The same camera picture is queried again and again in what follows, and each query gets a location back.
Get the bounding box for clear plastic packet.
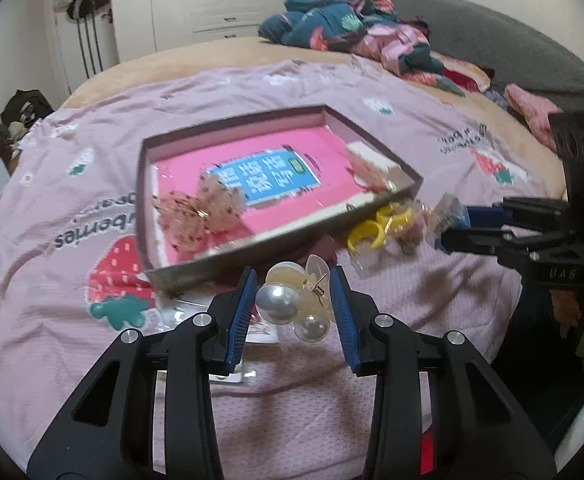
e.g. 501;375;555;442
159;292;279;386

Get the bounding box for pink knitted clothes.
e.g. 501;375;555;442
504;82;584;151

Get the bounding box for beige sequin hair bow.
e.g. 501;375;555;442
154;180;248;251

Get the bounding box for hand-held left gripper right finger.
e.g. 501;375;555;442
328;265;558;480

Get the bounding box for yellow hoop earring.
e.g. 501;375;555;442
376;204;415;233
347;220;385;252

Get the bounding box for black floor bag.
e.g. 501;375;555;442
0;89;55;131

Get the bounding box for black hanging straps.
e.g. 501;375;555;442
74;12;105;78

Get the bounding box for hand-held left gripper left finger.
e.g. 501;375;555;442
26;266;259;480

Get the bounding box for pearl hair clip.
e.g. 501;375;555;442
254;254;337;346

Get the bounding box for cream hair claw clip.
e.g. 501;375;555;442
346;141;403;191

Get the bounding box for pink fuzzy hair clip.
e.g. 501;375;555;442
401;210;430;257

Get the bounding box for purple cardboard box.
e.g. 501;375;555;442
137;104;423;297

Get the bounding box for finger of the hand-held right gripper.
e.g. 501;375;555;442
464;196;570;233
432;227;529;267

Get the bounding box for clear plastic bag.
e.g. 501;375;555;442
344;200;429;277

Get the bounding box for grey headboard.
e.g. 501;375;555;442
362;0;584;111

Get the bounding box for tan bed sheet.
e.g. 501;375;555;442
59;35;568;201

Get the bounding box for small blue packet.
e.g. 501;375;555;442
432;194;473;251

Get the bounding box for pink book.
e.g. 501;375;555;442
151;127;373;266

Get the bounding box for teal floral quilt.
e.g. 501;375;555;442
258;0;493;96

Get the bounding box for white wardrobe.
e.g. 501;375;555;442
109;0;343;53

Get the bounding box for pink strawberry print blanket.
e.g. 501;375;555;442
0;55;570;461

